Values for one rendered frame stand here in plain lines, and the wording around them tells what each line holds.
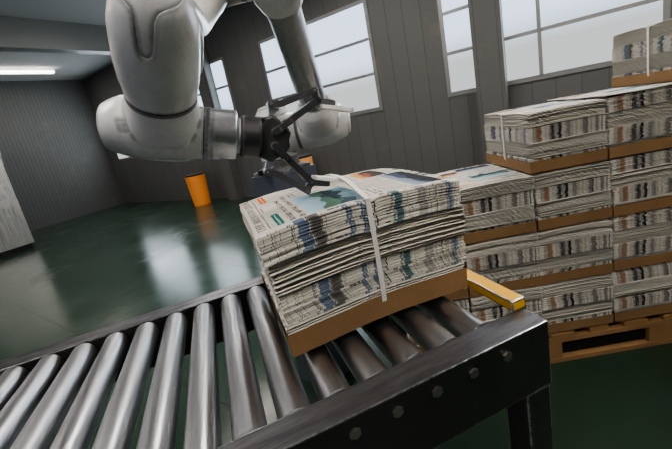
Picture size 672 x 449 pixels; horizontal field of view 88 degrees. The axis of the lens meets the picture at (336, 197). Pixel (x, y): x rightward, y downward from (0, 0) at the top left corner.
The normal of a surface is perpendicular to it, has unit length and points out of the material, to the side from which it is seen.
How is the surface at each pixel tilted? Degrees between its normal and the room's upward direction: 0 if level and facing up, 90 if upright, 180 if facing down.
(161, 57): 130
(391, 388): 0
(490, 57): 90
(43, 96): 90
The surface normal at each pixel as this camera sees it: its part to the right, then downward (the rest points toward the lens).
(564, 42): -0.54, 0.29
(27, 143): 0.82, -0.04
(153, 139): 0.16, 0.76
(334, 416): -0.19, -0.96
